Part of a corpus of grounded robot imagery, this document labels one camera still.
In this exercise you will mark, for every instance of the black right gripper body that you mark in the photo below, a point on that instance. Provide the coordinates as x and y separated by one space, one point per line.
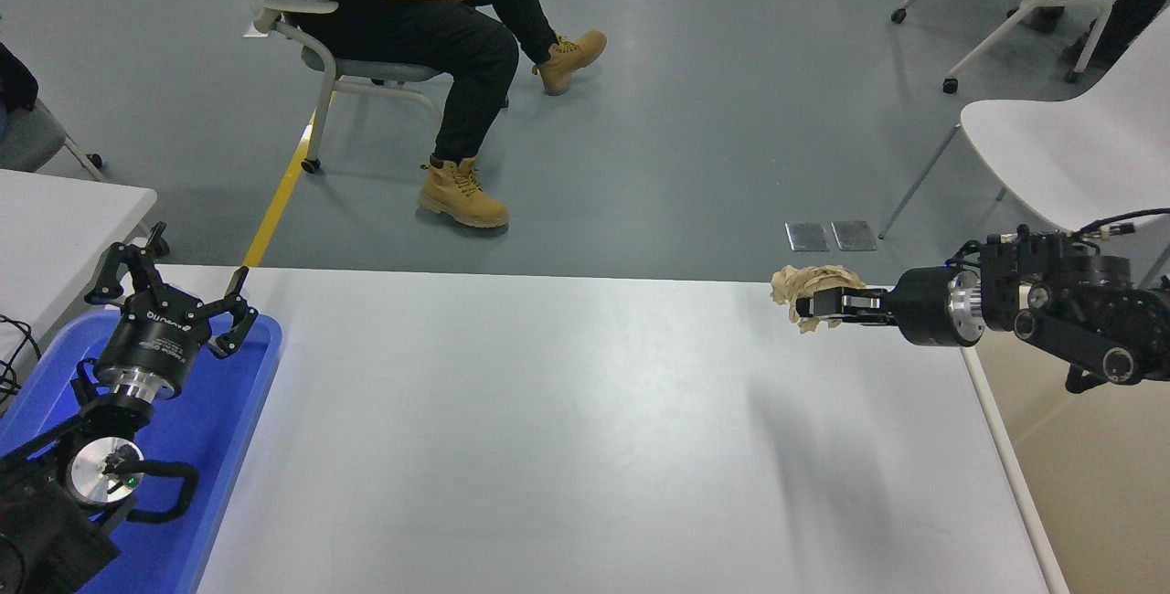
923 306

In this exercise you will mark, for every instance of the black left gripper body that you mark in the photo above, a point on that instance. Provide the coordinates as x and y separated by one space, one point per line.
151 338

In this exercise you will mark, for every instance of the tan paper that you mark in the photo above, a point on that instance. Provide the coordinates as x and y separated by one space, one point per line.
804 279

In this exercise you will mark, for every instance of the silver floor plate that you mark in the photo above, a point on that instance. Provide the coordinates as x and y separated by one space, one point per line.
807 237
854 236

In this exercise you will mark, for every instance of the white side table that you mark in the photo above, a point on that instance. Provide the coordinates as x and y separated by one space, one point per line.
55 228

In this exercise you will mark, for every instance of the blue plastic tray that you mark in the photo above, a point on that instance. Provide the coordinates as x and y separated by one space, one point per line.
210 448

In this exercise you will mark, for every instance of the grey padded chair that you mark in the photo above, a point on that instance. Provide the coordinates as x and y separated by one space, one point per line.
27 137

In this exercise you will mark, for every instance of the white shell chair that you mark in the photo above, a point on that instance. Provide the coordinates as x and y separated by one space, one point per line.
1051 146

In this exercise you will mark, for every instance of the person in dark clothing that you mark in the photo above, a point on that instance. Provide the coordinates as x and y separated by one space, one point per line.
14 82

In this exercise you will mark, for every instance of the large pale beige bin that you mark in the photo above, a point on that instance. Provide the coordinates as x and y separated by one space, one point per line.
1097 484

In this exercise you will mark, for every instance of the grey wheeled chair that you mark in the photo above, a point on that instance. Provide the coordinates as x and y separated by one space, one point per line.
384 71

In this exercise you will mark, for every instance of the seated person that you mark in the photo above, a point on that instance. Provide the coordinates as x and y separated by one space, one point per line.
411 37

